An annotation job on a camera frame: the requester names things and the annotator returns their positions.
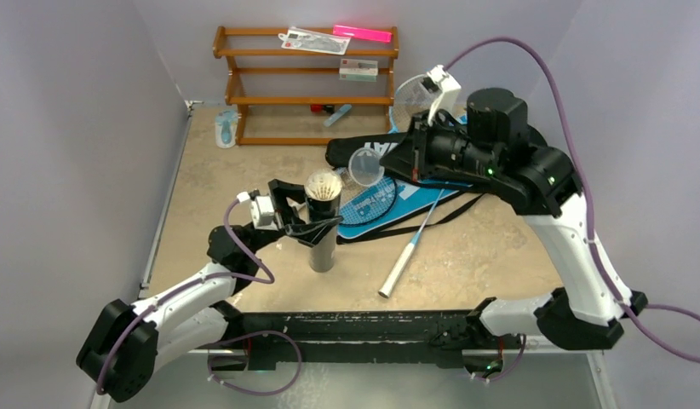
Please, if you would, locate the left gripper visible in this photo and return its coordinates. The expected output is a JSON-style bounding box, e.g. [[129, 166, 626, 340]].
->
[[244, 181, 341, 256]]

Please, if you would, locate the black Crossway racket bag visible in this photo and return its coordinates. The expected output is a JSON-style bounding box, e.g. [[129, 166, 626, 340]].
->
[[325, 132, 487, 191]]

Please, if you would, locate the clear plastic tube lid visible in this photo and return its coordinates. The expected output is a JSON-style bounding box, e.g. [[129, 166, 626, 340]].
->
[[347, 147, 384, 187]]

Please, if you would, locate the black shuttlecock tube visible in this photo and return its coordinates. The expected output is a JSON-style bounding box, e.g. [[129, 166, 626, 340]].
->
[[304, 169, 343, 273]]

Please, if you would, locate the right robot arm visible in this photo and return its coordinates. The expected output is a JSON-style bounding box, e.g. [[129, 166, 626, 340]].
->
[[381, 88, 648, 350]]

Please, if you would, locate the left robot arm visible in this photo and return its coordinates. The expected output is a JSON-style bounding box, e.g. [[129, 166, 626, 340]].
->
[[75, 172, 343, 402]]

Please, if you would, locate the light blue badminton racket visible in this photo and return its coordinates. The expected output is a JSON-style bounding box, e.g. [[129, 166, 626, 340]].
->
[[390, 74, 439, 132]]

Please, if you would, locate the blue racket bag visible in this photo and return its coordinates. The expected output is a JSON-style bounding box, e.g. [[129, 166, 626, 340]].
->
[[336, 175, 466, 245]]

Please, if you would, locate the light blue strip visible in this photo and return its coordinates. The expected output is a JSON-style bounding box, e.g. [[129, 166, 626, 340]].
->
[[323, 104, 353, 128]]

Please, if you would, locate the red black small object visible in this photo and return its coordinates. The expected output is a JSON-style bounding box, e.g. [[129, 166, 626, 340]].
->
[[310, 104, 336, 114]]

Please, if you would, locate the white green box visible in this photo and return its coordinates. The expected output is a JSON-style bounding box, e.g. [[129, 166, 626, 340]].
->
[[338, 58, 379, 82]]

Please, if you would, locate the pink bar on shelf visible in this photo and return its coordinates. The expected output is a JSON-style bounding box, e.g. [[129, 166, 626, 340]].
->
[[332, 25, 393, 43]]

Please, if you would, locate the light blue packaged item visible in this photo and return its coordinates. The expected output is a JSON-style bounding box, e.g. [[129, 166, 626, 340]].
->
[[215, 109, 239, 149]]

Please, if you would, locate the white blister package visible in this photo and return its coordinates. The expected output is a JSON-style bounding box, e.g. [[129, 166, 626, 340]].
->
[[277, 27, 351, 55]]

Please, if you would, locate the wooden shelf rack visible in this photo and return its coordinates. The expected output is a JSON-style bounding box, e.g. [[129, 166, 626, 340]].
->
[[212, 26, 400, 146]]

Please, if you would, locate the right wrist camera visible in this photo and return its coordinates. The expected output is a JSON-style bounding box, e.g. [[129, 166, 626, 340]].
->
[[422, 65, 462, 125]]

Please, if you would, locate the white racket handle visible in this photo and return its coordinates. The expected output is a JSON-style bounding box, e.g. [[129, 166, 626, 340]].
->
[[378, 188, 446, 299]]

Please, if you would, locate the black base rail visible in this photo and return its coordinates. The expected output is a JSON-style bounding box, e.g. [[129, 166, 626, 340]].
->
[[211, 302, 521, 371]]

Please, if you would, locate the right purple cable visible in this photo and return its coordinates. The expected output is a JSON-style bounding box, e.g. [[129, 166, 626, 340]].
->
[[445, 36, 700, 385]]

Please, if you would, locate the purple cable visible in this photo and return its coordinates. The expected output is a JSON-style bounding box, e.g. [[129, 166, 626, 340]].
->
[[95, 194, 303, 396], [445, 36, 700, 385]]

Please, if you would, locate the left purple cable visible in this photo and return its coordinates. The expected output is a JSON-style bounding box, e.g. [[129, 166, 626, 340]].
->
[[95, 194, 303, 396]]

